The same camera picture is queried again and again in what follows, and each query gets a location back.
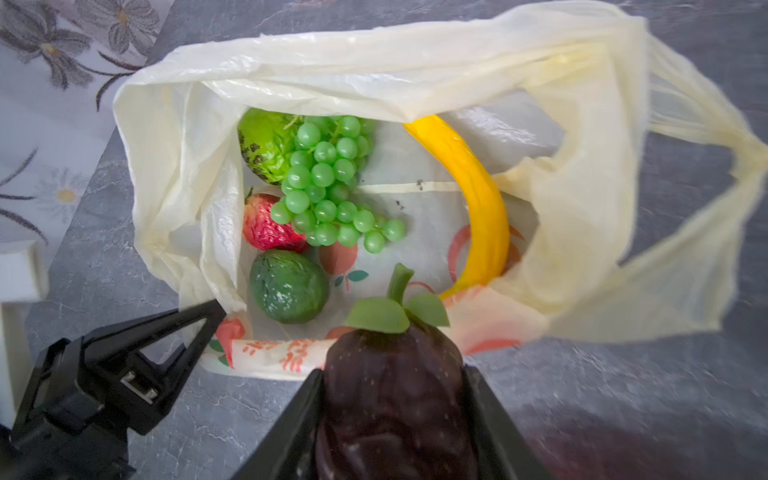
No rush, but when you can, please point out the green fake grapes bunch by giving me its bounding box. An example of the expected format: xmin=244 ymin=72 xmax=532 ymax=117
xmin=273 ymin=115 xmax=407 ymax=254

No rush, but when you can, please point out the dark brown fake fruit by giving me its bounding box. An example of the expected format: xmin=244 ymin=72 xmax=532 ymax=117
xmin=314 ymin=264 xmax=479 ymax=479

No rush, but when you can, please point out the pale yellow plastic bag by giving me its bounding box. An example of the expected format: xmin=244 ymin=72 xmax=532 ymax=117
xmin=113 ymin=1 xmax=767 ymax=354

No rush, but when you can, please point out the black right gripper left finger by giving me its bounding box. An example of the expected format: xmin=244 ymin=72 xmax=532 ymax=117
xmin=231 ymin=369 xmax=323 ymax=480

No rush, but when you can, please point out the green fake vegetable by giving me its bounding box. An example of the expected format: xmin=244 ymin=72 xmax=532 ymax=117
xmin=248 ymin=250 xmax=329 ymax=324

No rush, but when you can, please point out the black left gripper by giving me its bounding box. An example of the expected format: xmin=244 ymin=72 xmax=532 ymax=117
xmin=1 ymin=300 xmax=225 ymax=479

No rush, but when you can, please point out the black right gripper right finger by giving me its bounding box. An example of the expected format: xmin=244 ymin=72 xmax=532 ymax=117
xmin=463 ymin=366 xmax=552 ymax=480

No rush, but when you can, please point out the yellow fake banana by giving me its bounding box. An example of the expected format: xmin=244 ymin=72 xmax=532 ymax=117
xmin=404 ymin=115 xmax=510 ymax=299

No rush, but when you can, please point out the red fake fruit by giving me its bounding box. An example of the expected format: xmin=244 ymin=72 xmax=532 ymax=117
xmin=242 ymin=194 xmax=309 ymax=253

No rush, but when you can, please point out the light green bumpy fake fruit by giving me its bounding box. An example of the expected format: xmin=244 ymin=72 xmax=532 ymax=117
xmin=238 ymin=108 xmax=302 ymax=185

